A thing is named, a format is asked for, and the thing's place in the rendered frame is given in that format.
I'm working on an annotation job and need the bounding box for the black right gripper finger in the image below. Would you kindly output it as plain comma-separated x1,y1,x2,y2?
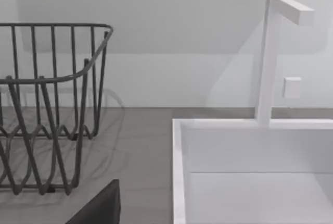
65,179,122,224

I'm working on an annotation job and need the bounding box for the tall white tap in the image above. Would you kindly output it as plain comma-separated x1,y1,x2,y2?
254,0,315,129

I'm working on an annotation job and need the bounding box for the dark grey wire rack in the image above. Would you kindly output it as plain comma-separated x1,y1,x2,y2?
0,23,114,196

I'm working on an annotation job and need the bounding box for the white sink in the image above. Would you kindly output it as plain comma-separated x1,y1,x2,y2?
172,118,333,224

